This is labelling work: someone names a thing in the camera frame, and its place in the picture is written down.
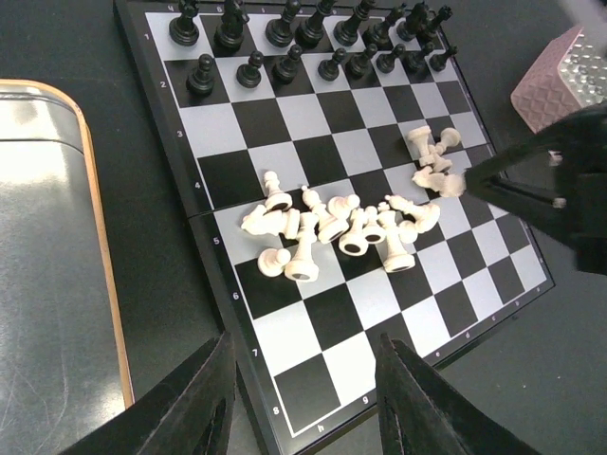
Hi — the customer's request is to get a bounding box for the white chess rook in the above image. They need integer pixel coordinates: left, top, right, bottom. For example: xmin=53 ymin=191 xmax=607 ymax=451
xmin=406 ymin=126 xmax=436 ymax=168

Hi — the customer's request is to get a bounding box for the gold metal tin tray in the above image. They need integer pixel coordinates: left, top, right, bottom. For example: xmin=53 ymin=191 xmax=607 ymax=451
xmin=1 ymin=79 xmax=133 ymax=427

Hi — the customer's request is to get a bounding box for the pink metal tin tray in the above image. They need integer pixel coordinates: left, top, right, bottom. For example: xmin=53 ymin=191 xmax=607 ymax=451
xmin=510 ymin=26 xmax=606 ymax=133

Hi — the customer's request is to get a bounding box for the black chess rook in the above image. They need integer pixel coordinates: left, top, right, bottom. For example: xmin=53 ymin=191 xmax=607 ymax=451
xmin=169 ymin=0 xmax=199 ymax=46

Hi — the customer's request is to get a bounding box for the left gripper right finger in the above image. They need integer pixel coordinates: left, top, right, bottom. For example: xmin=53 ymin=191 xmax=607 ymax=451
xmin=376 ymin=334 xmax=538 ymax=454

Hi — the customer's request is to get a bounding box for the white chess pawn lying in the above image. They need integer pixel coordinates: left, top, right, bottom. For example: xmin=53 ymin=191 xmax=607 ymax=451
xmin=429 ymin=128 xmax=461 ymax=155

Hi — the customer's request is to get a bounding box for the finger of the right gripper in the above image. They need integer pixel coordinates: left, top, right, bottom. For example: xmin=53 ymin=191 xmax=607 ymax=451
xmin=464 ymin=101 xmax=606 ymax=273

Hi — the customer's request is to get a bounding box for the black and silver chessboard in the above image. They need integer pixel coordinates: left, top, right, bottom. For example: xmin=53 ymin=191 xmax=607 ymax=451
xmin=114 ymin=1 xmax=553 ymax=454

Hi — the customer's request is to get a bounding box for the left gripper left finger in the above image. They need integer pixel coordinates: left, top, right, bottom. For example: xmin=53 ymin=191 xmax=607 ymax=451
xmin=63 ymin=332 xmax=236 ymax=455

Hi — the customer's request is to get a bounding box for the white chess piece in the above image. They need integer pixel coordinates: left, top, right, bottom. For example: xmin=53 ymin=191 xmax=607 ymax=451
xmin=377 ymin=209 xmax=415 ymax=273

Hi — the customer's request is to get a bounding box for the black chess pawn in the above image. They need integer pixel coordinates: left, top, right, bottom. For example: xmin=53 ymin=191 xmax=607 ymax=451
xmin=186 ymin=54 xmax=214 ymax=97

